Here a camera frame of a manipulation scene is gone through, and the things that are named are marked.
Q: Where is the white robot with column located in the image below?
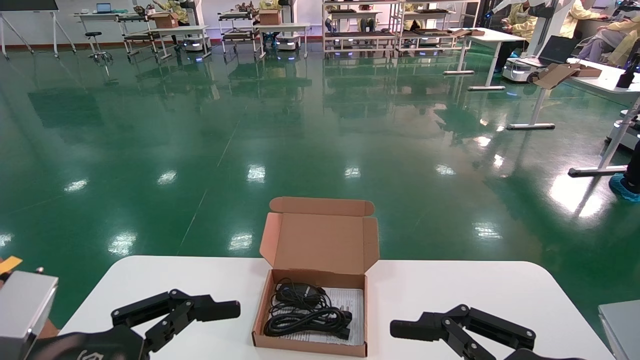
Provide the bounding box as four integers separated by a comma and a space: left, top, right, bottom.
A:
501, 0, 576, 84

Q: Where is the black cable bundle with adapter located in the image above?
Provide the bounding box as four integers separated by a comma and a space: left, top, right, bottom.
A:
263, 278, 353, 342

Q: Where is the metal shelving rack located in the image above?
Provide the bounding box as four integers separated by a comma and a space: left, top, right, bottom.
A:
397, 0, 482, 55
322, 0, 402, 57

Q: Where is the dark display board on stand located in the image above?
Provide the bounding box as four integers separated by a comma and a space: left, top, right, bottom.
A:
0, 0, 78, 61

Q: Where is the person with blue shoe cover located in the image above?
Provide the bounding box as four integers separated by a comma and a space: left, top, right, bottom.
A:
608, 140, 640, 203

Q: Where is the brown cardboard storage box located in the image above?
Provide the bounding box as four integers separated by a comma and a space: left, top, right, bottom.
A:
251, 196, 381, 358

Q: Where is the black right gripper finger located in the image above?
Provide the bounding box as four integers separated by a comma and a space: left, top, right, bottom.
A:
390, 322, 489, 360
390, 304, 536, 350

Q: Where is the black stool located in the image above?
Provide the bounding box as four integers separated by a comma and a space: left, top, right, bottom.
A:
84, 31, 114, 64

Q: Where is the seated person in yellow jacket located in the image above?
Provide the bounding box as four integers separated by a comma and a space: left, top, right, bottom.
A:
559, 0, 610, 40

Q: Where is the seated person with grey trousers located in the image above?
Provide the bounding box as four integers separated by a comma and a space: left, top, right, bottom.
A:
577, 17, 640, 68

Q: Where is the white desk with laptop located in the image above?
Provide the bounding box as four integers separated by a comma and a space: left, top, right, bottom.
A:
73, 11, 132, 38

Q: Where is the white printed instruction sheet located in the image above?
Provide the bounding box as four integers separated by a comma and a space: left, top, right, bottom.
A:
277, 287, 364, 347

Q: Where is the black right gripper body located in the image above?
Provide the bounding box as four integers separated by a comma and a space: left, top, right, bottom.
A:
504, 348, 587, 360

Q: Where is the metal cart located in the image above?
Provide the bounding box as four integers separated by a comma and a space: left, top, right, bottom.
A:
218, 10, 266, 60

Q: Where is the black laptop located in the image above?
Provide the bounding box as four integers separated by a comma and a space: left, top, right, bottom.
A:
517, 35, 581, 68

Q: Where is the flat open cardboard box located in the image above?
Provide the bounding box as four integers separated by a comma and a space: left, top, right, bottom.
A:
530, 62, 603, 91

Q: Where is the long white desk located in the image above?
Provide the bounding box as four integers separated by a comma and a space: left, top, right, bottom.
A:
506, 57, 640, 178

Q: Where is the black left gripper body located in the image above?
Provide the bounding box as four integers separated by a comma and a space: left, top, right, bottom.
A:
27, 325, 150, 360

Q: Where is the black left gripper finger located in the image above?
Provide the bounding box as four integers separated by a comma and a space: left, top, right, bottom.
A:
111, 288, 241, 327
144, 305, 241, 354

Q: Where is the white table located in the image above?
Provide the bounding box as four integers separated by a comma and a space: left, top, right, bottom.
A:
122, 25, 212, 62
254, 22, 311, 59
443, 27, 527, 91

